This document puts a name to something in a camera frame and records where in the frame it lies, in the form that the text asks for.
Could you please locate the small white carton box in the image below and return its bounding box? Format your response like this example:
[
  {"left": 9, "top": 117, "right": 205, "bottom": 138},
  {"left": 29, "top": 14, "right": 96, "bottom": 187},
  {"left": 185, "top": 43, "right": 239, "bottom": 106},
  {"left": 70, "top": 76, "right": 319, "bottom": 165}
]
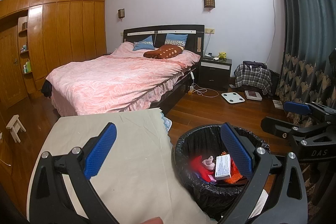
[{"left": 215, "top": 154, "right": 231, "bottom": 181}]

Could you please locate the red glove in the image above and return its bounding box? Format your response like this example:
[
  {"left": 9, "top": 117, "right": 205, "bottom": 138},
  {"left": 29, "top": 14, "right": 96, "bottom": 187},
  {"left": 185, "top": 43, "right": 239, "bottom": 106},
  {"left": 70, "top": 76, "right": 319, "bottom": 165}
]
[{"left": 190, "top": 156, "right": 217, "bottom": 183}]

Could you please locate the pink knitted sock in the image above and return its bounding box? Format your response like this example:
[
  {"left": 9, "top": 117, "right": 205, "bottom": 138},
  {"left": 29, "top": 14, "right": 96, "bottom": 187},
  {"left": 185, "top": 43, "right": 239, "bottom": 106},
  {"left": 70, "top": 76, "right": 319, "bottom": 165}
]
[{"left": 202, "top": 156, "right": 215, "bottom": 171}]

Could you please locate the orange foam net in bin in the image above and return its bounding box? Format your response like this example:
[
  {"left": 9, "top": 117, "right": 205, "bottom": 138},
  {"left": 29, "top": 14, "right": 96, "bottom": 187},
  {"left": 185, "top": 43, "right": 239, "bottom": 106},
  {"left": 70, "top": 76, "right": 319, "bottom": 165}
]
[{"left": 221, "top": 152, "right": 243, "bottom": 184}]

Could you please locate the white bathroom scale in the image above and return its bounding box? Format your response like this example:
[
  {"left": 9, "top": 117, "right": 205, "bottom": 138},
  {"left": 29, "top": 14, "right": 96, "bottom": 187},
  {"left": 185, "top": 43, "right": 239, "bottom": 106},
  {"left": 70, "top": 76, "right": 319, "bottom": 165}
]
[{"left": 221, "top": 92, "right": 245, "bottom": 104}]

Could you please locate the small white wooden stool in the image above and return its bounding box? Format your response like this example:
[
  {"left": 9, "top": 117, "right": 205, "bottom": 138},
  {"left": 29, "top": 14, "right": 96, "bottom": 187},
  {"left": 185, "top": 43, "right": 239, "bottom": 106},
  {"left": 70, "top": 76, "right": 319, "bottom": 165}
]
[{"left": 6, "top": 114, "right": 26, "bottom": 143}]

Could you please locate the plaid shirt on chair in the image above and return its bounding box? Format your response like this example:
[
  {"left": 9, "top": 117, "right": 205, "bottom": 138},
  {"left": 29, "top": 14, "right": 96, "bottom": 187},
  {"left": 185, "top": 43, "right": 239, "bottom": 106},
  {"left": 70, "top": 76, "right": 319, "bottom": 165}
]
[{"left": 234, "top": 63, "right": 272, "bottom": 95}]

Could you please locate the black garment at bed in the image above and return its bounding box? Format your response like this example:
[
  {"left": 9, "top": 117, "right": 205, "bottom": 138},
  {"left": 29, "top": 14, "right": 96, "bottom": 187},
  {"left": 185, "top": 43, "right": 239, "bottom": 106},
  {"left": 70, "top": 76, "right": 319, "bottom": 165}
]
[{"left": 41, "top": 80, "right": 52, "bottom": 98}]

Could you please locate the dark bedside cabinet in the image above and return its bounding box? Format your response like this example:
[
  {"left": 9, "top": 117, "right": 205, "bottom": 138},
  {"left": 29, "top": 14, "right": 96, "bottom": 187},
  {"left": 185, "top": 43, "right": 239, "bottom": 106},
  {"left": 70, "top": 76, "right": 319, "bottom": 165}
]
[{"left": 198, "top": 57, "right": 232, "bottom": 91}]

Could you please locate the pink duvet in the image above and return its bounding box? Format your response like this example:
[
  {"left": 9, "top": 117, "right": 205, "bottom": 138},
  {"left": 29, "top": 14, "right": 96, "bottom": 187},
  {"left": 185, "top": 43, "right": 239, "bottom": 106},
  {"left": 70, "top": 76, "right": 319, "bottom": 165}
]
[{"left": 45, "top": 41, "right": 201, "bottom": 117}]

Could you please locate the yellow plush toy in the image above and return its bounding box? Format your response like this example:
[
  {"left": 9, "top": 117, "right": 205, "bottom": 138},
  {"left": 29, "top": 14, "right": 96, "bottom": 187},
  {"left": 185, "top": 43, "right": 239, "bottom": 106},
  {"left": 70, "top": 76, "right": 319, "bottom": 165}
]
[{"left": 218, "top": 52, "right": 227, "bottom": 60}]

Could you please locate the brown dotted cushion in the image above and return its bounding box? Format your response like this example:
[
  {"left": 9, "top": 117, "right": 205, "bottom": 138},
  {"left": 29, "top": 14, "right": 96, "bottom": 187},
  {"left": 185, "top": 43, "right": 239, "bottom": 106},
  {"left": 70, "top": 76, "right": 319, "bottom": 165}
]
[{"left": 143, "top": 44, "right": 184, "bottom": 59}]

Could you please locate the left blue pillow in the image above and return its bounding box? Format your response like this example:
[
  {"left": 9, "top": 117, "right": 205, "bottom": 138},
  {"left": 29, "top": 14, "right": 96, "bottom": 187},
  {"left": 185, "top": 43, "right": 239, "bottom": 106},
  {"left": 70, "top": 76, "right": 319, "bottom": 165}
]
[{"left": 133, "top": 35, "right": 155, "bottom": 51}]

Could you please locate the blue pillow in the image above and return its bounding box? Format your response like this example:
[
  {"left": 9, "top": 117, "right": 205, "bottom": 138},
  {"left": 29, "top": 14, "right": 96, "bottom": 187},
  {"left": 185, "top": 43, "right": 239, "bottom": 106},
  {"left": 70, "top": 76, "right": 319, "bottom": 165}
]
[
  {"left": 165, "top": 34, "right": 188, "bottom": 48},
  {"left": 133, "top": 35, "right": 155, "bottom": 51}
]

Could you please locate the right blue pillow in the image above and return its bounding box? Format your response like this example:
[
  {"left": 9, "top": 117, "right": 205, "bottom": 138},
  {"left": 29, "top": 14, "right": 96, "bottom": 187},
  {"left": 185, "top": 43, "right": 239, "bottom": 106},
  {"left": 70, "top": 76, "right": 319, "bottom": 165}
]
[{"left": 165, "top": 34, "right": 188, "bottom": 48}]

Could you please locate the wooden wardrobe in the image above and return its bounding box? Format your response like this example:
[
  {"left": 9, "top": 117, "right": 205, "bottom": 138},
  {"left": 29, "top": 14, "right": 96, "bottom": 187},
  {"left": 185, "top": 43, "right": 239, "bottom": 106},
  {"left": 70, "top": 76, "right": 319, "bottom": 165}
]
[{"left": 1, "top": 0, "right": 107, "bottom": 109}]

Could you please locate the white charging cable on floor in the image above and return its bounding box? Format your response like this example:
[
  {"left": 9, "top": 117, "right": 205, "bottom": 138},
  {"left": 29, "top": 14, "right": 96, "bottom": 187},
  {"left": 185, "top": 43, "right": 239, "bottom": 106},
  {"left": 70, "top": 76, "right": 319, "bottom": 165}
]
[{"left": 187, "top": 70, "right": 220, "bottom": 98}]

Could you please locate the bed with dark frame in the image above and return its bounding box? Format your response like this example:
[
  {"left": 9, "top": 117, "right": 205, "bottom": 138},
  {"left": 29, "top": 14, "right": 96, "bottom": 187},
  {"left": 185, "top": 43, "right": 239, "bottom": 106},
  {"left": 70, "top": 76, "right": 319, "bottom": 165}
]
[{"left": 45, "top": 24, "right": 206, "bottom": 117}]

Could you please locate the left wall lamp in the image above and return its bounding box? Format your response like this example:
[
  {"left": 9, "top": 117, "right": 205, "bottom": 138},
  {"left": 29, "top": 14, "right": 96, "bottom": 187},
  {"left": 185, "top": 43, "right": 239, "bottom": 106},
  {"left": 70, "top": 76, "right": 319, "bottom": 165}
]
[{"left": 118, "top": 9, "right": 125, "bottom": 19}]

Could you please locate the wall lamp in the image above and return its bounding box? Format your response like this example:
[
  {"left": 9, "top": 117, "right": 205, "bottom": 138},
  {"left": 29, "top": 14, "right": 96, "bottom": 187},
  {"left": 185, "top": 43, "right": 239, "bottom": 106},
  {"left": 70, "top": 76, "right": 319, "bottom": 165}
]
[
  {"left": 118, "top": 9, "right": 125, "bottom": 19},
  {"left": 203, "top": 0, "right": 215, "bottom": 9}
]

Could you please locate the right wall lamp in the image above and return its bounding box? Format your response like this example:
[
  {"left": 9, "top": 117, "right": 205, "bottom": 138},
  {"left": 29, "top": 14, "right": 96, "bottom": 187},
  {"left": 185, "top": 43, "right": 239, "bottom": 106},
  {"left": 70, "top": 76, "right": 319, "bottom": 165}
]
[{"left": 203, "top": 0, "right": 215, "bottom": 9}]

